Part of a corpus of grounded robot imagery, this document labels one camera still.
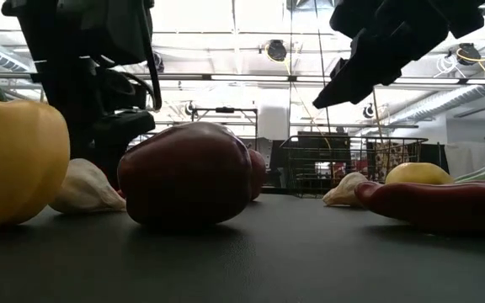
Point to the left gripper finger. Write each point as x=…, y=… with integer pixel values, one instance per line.
x=95, y=160
x=124, y=126

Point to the long red chili pepper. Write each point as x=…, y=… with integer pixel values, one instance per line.
x=436, y=206

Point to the dark red apple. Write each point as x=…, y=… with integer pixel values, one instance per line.
x=183, y=177

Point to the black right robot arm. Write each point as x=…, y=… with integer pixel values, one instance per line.
x=465, y=17

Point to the white garlic bulb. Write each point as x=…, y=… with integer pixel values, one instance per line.
x=345, y=191
x=84, y=189

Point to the long horizontal light bar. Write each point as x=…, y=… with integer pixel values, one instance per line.
x=246, y=78

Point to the yellow bell pepper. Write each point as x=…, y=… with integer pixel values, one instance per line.
x=15, y=160

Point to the thin black vertical pole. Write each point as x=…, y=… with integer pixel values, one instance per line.
x=290, y=109

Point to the yellow lemon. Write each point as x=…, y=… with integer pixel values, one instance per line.
x=417, y=173

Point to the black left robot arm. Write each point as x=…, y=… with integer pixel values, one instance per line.
x=32, y=33

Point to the black cart frame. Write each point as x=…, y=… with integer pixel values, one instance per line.
x=225, y=110

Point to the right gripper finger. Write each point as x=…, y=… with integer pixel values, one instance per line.
x=338, y=67
x=364, y=76

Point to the black table mat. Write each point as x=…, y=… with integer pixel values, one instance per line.
x=268, y=261

